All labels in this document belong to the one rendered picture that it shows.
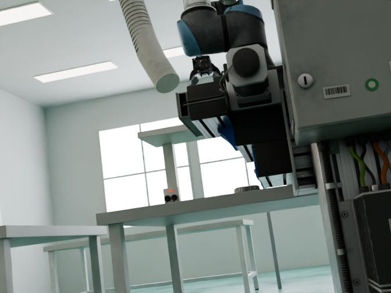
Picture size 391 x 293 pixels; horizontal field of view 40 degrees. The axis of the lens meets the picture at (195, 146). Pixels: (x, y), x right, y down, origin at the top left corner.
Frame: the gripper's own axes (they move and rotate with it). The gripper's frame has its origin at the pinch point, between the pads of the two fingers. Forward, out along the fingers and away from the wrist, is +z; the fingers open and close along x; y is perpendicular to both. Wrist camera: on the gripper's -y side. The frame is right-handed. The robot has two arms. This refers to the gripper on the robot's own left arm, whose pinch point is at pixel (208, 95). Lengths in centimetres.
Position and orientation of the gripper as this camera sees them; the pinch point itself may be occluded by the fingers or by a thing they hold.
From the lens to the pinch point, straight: 219.4
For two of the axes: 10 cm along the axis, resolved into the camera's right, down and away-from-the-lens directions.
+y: -1.7, -1.5, -9.7
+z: 1.3, 9.8, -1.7
